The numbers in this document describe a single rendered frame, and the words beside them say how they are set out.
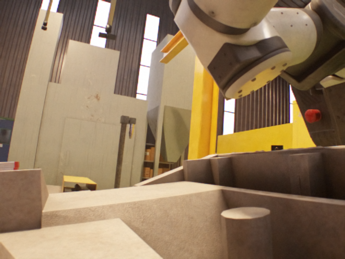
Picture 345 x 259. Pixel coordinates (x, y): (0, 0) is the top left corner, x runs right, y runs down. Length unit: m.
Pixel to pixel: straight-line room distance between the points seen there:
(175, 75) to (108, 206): 7.99
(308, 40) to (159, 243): 0.33
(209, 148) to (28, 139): 3.60
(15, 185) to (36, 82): 5.83
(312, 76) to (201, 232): 0.39
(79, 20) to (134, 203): 10.53
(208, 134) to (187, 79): 4.39
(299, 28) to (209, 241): 0.30
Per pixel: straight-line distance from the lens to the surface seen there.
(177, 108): 7.93
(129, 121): 1.32
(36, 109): 5.89
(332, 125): 0.67
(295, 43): 0.38
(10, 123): 9.56
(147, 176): 9.45
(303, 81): 0.54
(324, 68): 0.53
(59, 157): 5.86
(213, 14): 0.21
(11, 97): 9.75
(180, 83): 8.16
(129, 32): 10.89
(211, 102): 4.24
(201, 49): 0.24
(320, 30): 0.46
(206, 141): 4.09
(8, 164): 1.11
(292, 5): 13.19
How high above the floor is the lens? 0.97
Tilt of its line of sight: 11 degrees up
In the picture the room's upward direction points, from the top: 5 degrees clockwise
